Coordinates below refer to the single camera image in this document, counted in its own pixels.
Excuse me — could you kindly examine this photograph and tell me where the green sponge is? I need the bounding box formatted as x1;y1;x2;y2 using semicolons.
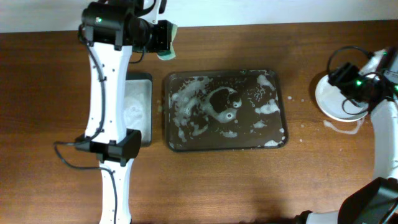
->
155;23;178;61

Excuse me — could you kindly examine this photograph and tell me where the white plate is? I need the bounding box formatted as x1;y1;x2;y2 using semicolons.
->
315;75;368;122

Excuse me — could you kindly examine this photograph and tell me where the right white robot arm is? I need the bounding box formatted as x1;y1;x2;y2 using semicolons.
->
293;47;397;224

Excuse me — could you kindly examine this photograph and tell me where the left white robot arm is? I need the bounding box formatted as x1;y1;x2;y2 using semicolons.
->
76;0;175;223

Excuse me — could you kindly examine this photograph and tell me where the left black soapy tray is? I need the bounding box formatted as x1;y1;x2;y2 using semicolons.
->
123;72;153;147

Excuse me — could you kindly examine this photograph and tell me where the centre black dish tray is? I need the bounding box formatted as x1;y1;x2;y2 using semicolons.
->
164;69;289;152

